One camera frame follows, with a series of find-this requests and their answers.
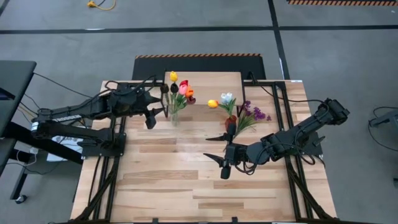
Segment yellow floor cable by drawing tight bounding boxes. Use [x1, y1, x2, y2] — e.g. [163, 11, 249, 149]
[86, 0, 116, 11]

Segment yellow and red artificial tulip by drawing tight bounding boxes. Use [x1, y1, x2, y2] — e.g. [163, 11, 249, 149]
[207, 99, 233, 121]

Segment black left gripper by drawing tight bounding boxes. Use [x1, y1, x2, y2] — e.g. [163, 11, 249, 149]
[123, 83, 165, 130]

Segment wooden shelf with black legs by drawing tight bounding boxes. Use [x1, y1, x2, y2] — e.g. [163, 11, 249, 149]
[160, 70, 246, 118]

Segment purple artificial flower bunch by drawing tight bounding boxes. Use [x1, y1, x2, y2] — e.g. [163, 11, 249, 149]
[233, 100, 273, 139]

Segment red glass vase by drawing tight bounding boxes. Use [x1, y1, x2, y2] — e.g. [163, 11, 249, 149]
[224, 114, 238, 133]

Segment white printed paper sheet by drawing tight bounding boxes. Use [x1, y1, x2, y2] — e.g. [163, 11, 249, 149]
[46, 135, 85, 162]

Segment clear glass vase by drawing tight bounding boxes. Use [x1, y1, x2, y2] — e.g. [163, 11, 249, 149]
[169, 104, 181, 127]

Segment white and blue artificial tulip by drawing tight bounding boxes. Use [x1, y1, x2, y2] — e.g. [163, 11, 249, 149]
[220, 94, 233, 118]
[226, 92, 237, 118]

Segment orange artificial tulip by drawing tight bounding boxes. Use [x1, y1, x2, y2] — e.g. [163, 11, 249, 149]
[175, 86, 195, 119]

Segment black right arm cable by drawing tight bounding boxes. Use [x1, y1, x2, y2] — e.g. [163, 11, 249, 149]
[247, 71, 326, 105]

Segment maroon artificial tulip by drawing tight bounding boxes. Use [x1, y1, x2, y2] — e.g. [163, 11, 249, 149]
[175, 96, 197, 119]

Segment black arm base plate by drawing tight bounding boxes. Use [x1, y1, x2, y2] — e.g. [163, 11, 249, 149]
[298, 130, 326, 156]
[81, 132, 127, 157]

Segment black artificial tulip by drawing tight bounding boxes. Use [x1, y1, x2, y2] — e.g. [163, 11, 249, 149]
[160, 83, 177, 119]
[170, 83, 179, 119]

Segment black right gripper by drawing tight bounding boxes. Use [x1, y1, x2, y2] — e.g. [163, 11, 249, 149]
[203, 123, 259, 180]

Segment black metal table frame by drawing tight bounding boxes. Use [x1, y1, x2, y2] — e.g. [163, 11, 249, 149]
[70, 73, 340, 224]

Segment black floor cable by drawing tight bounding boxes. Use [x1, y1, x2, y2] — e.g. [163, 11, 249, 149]
[32, 72, 100, 101]

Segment black desk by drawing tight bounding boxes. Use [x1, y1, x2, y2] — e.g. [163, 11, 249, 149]
[0, 60, 85, 205]

